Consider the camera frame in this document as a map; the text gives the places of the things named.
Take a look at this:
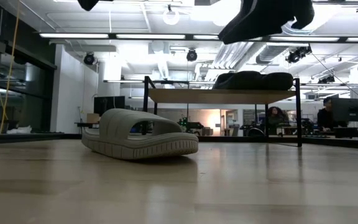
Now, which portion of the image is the black ceiling spotlight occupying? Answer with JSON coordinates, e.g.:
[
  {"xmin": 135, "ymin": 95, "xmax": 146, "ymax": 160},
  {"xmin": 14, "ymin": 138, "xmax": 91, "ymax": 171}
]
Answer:
[
  {"xmin": 83, "ymin": 52, "xmax": 97, "ymax": 67},
  {"xmin": 285, "ymin": 45, "xmax": 313, "ymax": 65},
  {"xmin": 186, "ymin": 49, "xmax": 198, "ymax": 63}
]

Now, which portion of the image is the black rubber slide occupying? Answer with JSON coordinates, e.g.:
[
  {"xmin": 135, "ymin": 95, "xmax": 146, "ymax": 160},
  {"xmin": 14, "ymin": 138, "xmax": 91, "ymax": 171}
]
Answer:
[
  {"xmin": 212, "ymin": 70, "xmax": 295, "ymax": 91},
  {"xmin": 218, "ymin": 0, "xmax": 316, "ymax": 45}
]

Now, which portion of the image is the cardboard box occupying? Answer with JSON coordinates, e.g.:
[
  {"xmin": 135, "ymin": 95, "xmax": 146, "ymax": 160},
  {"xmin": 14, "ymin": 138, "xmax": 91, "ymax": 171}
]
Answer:
[{"xmin": 86, "ymin": 112, "xmax": 102, "ymax": 124}]

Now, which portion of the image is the yellow cable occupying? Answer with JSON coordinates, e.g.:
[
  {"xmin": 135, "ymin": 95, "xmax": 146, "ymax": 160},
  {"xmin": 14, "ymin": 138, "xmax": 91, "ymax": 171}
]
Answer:
[{"xmin": 0, "ymin": 0, "xmax": 22, "ymax": 135}]

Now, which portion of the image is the person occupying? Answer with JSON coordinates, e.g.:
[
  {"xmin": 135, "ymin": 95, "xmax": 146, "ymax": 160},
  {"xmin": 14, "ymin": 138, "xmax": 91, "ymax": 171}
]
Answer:
[
  {"xmin": 266, "ymin": 106, "xmax": 288, "ymax": 136},
  {"xmin": 316, "ymin": 96, "xmax": 348, "ymax": 132}
]

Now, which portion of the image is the grey rubber slide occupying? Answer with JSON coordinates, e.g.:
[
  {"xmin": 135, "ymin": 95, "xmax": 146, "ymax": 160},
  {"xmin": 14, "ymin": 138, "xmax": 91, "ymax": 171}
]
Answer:
[{"xmin": 81, "ymin": 108, "xmax": 200, "ymax": 161}]

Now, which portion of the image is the black computer monitor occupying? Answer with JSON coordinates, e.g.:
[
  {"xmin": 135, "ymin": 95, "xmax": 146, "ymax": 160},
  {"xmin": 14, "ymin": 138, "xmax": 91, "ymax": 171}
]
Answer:
[
  {"xmin": 331, "ymin": 97, "xmax": 358, "ymax": 128},
  {"xmin": 93, "ymin": 95, "xmax": 126, "ymax": 118}
]

